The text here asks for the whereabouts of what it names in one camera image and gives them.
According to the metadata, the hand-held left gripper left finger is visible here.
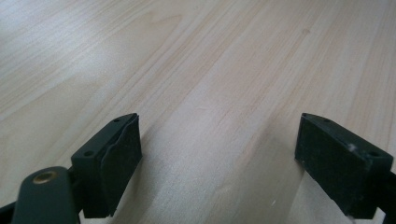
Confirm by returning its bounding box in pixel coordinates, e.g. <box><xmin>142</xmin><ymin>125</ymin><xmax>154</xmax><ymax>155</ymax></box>
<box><xmin>70</xmin><ymin>112</ymin><xmax>144</xmax><ymax>219</ymax></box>

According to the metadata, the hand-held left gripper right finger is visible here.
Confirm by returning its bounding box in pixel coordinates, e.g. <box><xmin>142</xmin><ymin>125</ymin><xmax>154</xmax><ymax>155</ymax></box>
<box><xmin>294</xmin><ymin>112</ymin><xmax>395</xmax><ymax>220</ymax></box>

